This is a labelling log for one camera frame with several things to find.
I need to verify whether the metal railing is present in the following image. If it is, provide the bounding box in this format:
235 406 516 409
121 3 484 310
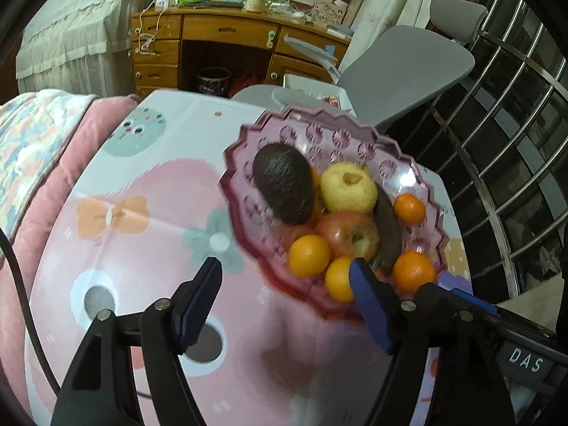
426 0 568 302

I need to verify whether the black cable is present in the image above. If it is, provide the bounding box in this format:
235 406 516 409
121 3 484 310
0 226 60 398

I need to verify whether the pink quilt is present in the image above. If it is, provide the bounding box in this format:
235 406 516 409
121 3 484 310
0 89 140 409

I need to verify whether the wooden desk with drawers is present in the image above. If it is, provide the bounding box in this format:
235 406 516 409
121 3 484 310
132 2 351 98

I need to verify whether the patterned gift box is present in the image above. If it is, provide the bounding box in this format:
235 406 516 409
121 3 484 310
311 2 349 25

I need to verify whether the shrivelled small red apple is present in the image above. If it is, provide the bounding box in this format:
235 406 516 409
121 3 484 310
279 224 317 245

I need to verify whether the red yellow apple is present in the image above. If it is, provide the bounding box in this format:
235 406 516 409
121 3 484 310
316 210 381 260

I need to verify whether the white plastic box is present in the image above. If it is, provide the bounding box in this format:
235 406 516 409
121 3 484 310
283 75 348 108

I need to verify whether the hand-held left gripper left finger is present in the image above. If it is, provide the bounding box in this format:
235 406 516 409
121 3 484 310
50 256 223 426

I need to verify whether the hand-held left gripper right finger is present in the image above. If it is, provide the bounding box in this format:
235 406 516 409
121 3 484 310
348 257 518 426

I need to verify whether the cartoon printed tablecloth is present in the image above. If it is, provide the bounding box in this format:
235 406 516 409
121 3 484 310
24 89 473 426

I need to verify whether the dark waste bin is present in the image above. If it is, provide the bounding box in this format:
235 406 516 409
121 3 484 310
197 67 231 97

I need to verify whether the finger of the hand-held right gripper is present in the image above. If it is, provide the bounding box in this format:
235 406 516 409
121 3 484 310
448 288 557 342

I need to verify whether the small oval orange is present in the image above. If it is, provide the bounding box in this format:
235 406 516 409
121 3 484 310
325 255 356 302

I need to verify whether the dark avocado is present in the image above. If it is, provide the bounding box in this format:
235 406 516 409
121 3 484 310
253 143 316 226

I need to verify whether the large orange with stem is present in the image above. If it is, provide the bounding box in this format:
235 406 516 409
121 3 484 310
392 251 438 294

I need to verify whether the grey office chair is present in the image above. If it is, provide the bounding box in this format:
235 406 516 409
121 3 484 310
231 0 489 129

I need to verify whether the red plastic bag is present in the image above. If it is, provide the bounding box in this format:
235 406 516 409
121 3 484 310
231 73 260 96

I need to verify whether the blackened overripe banana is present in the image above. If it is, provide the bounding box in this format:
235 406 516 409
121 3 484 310
370 189 404 276

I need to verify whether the pink glass fruit plate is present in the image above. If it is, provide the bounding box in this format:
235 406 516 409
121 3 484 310
220 104 453 322

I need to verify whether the bed with white lace cover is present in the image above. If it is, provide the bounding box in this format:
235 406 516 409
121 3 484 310
15 0 147 98

